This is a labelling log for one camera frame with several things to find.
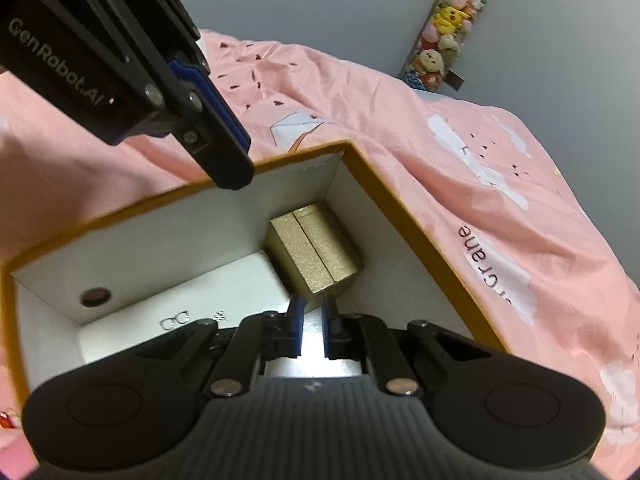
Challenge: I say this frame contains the clear tube of plush toys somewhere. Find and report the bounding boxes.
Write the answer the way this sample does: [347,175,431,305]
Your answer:
[399,0,502,95]

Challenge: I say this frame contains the small gold box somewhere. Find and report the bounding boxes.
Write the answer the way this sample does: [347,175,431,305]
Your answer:
[264,202,364,296]

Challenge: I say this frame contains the white glasses case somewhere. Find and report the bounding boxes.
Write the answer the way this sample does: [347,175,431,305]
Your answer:
[77,250,368,378]

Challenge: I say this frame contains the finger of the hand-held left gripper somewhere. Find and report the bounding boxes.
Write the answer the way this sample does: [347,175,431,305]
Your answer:
[125,0,211,77]
[86,0,256,191]

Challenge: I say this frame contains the pink printed blanket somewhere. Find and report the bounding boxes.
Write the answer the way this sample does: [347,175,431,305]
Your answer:
[0,27,640,480]

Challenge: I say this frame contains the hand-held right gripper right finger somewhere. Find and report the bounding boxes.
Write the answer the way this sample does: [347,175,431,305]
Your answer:
[321,296,493,397]

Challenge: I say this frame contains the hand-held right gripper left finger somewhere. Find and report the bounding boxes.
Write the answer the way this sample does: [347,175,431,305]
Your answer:
[135,295,307,398]

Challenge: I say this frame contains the white storage box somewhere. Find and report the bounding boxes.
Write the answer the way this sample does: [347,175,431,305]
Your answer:
[0,140,511,411]

